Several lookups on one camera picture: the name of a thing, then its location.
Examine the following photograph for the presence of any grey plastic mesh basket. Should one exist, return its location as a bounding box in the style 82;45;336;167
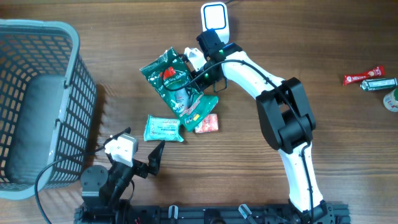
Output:
1;19;97;200

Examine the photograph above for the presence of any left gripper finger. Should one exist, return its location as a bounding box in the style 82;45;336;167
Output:
148;141;165;175
103;127;131;146

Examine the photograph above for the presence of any green lid jar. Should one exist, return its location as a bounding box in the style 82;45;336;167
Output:
383;88;398;113

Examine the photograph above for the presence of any white barcode scanner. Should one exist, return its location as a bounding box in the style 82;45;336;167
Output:
200;2;230;44

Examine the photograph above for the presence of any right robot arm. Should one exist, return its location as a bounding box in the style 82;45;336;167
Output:
187;29;327;223

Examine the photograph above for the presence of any green 3M gloves bag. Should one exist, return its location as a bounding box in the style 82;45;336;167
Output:
140;47;218;132

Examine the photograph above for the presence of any green battery pack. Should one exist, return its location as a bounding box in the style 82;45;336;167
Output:
360;78;397;91

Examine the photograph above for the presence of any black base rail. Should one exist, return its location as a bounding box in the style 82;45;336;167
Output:
73;203;351;224

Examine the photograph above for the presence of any teal wet wipes pack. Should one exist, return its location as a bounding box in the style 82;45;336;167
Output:
143;115;184;142

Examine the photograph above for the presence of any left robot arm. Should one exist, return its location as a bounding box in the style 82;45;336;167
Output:
74;128;165;224

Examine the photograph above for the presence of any small red snack box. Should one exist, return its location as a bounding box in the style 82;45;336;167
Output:
195;114;219;134

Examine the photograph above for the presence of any red coffee stick sachet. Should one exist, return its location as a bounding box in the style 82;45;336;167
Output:
343;65;385;86

